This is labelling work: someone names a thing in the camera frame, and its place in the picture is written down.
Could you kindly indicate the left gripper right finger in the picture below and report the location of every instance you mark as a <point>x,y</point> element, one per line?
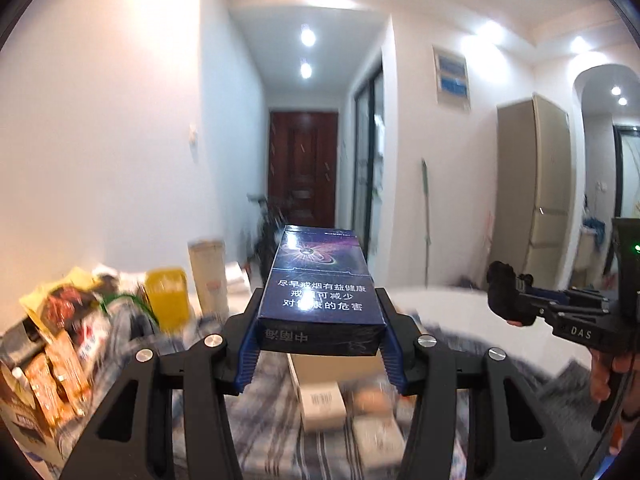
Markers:
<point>510,434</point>

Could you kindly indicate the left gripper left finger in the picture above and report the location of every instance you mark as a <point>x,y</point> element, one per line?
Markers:
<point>130,434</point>

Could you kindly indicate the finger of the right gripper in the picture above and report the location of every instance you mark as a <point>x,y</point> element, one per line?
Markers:
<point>514,297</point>

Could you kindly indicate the dark blue cigarette pack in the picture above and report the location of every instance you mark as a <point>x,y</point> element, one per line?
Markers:
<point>319,298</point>

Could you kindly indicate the person's right hand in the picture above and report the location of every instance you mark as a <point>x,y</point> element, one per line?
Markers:
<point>602,366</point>

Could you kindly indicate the white tissue pack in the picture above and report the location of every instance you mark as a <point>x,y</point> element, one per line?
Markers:
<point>379,441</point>

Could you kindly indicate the plaid blue grey shirt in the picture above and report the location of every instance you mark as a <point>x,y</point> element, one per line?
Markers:
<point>265,419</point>

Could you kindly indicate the beige refrigerator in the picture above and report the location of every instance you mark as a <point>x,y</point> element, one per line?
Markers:
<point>533,188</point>

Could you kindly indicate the small white barcode box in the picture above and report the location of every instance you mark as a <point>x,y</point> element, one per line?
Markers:
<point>322,407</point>

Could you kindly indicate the shallow cardboard tray box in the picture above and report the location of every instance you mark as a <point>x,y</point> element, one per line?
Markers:
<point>322,371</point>

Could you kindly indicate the pile of snack packets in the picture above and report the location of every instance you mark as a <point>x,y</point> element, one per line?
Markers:
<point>58,363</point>

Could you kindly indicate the yellow plastic container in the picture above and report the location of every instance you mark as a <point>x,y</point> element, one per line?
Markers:
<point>167,291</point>

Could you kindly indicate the stack of white boxes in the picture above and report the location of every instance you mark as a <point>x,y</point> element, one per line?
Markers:
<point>237,280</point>

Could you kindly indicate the speckled white tumbler cup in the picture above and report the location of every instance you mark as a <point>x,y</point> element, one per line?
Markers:
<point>209,273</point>

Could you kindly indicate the black bicycle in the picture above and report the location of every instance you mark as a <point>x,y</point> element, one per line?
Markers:
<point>271,227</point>

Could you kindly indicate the black framed glass door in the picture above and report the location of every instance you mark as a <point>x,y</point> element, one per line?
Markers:
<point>369,112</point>

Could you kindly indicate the dark red entrance door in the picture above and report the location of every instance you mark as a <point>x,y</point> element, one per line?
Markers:
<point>302,166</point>

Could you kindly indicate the green handled mop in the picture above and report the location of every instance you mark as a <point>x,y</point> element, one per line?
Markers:
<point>426,195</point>

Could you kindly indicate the wall electrical panel box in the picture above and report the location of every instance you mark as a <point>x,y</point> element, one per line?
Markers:
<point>452,79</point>

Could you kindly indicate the white wall switch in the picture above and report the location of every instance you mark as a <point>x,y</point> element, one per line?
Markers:
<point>193,138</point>

